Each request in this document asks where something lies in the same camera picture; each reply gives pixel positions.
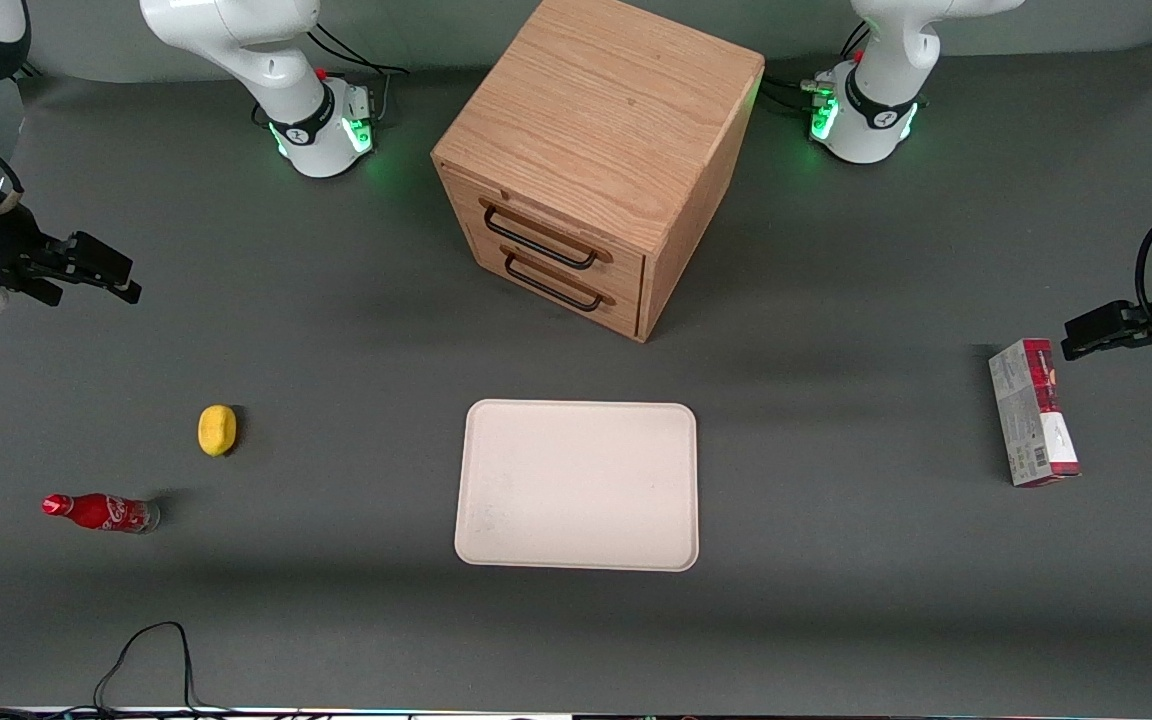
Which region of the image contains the red coke bottle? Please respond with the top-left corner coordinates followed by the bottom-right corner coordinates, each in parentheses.
top-left (41, 493), bottom-right (162, 535)

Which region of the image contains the beige plastic tray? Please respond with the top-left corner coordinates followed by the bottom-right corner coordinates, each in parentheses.
top-left (454, 399), bottom-right (700, 573)

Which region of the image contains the grey and red carton box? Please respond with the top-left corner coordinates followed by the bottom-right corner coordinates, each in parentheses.
top-left (988, 338), bottom-right (1083, 488)

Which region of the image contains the yellow lemon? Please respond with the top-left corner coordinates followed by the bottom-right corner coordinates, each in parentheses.
top-left (198, 404), bottom-right (238, 458)

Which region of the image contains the wooden two-drawer cabinet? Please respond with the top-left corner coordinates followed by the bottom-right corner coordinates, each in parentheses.
top-left (431, 0), bottom-right (766, 344)

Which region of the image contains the black right arm base cable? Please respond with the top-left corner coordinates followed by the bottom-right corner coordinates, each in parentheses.
top-left (304, 24), bottom-right (411, 129)

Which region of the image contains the black arm base cable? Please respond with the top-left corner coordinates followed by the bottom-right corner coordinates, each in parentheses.
top-left (304, 24), bottom-right (411, 129)
top-left (760, 22), bottom-right (872, 113)

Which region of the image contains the black looped table cable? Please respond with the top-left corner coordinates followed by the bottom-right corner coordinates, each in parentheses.
top-left (91, 621), bottom-right (237, 717)

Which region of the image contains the black left arm base cable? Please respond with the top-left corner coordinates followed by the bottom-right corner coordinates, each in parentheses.
top-left (760, 22), bottom-right (872, 113)

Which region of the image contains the black drawer handle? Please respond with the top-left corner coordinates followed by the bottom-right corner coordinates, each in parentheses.
top-left (480, 198), bottom-right (615, 271)
top-left (500, 245), bottom-right (618, 313)

